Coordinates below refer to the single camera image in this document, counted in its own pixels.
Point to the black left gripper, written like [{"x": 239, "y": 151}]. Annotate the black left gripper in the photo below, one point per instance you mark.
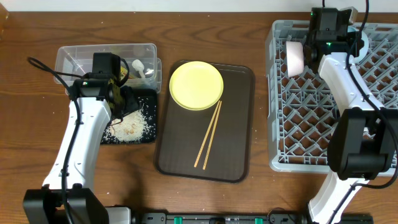
[{"x": 131, "y": 98}]

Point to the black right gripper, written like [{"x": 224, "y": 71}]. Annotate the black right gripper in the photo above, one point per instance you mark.
[{"x": 310, "y": 54}]

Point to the green yellow snack wrapper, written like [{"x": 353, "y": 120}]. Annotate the green yellow snack wrapper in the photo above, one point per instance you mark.
[{"x": 123, "y": 72}]

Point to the pink white bowl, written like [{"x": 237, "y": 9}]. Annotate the pink white bowl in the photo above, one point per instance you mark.
[{"x": 295, "y": 59}]

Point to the white tissue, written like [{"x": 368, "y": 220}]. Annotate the white tissue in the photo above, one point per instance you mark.
[{"x": 139, "y": 67}]

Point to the light blue bowl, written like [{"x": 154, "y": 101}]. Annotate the light blue bowl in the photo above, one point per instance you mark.
[{"x": 362, "y": 46}]

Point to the yellow round plate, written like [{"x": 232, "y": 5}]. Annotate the yellow round plate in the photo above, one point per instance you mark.
[{"x": 196, "y": 85}]

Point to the wooden chopstick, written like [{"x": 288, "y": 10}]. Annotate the wooden chopstick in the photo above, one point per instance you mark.
[
  {"x": 212, "y": 134},
  {"x": 206, "y": 134}
]

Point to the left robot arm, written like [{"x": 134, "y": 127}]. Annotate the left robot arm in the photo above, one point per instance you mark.
[{"x": 66, "y": 195}]

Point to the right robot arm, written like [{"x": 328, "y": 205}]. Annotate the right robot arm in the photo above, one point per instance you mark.
[{"x": 364, "y": 141}]

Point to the clear plastic waste bin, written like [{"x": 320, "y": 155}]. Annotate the clear plastic waste bin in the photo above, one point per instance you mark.
[{"x": 78, "y": 60}]

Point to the grey dishwasher rack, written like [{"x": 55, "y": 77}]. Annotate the grey dishwasher rack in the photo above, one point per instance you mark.
[{"x": 302, "y": 111}]

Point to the small white tissue scrap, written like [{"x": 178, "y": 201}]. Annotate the small white tissue scrap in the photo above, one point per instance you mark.
[{"x": 149, "y": 72}]

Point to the black plastic tray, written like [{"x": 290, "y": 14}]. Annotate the black plastic tray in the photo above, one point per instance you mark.
[{"x": 149, "y": 102}]

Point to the dark brown serving tray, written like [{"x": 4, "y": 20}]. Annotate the dark brown serving tray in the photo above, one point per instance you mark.
[{"x": 181, "y": 132}]

